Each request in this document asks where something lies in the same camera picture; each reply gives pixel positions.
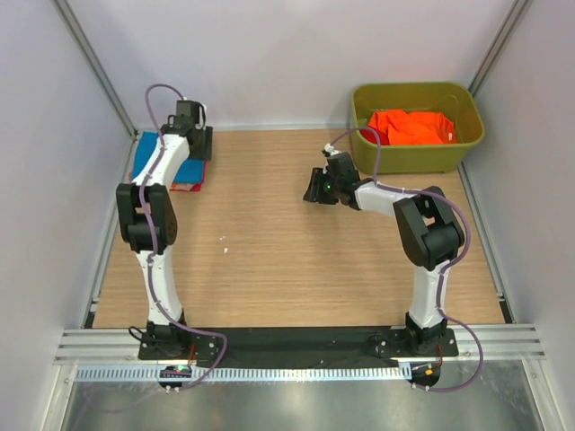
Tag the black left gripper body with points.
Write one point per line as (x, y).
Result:
(202, 144)

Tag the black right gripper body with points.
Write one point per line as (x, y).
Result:
(317, 189)

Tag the blue t shirt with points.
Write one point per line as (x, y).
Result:
(145, 148)

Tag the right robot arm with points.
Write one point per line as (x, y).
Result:
(429, 232)

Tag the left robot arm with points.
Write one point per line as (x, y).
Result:
(148, 224)

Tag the folded pink t shirt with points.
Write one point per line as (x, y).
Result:
(184, 186)

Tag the folded magenta t shirt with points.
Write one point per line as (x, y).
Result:
(200, 184)

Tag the red t shirt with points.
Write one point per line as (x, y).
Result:
(373, 136)

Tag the orange t shirt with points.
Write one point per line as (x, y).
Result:
(404, 128)

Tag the olive green plastic bin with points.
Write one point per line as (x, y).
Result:
(451, 99)

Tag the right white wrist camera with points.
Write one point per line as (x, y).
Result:
(330, 150)

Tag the left aluminium frame post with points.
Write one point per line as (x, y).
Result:
(85, 47)

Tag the aluminium frame post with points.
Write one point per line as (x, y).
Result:
(85, 47)
(504, 33)

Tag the white slotted cable duct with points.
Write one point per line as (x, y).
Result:
(181, 374)

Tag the aluminium front rail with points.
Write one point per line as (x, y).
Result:
(115, 346)

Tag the right aluminium frame post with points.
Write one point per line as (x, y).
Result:
(504, 33)

